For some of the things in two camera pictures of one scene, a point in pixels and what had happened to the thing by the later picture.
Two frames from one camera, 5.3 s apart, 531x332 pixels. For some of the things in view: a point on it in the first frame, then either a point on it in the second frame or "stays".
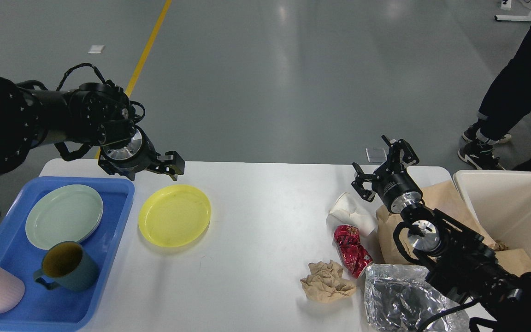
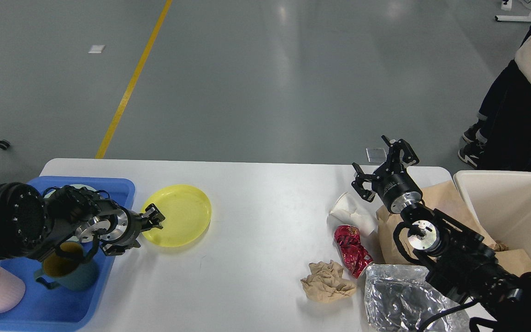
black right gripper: (391, 181) stays
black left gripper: (127, 157) -> (122, 227)
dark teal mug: (67, 264) stays
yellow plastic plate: (173, 215) stays
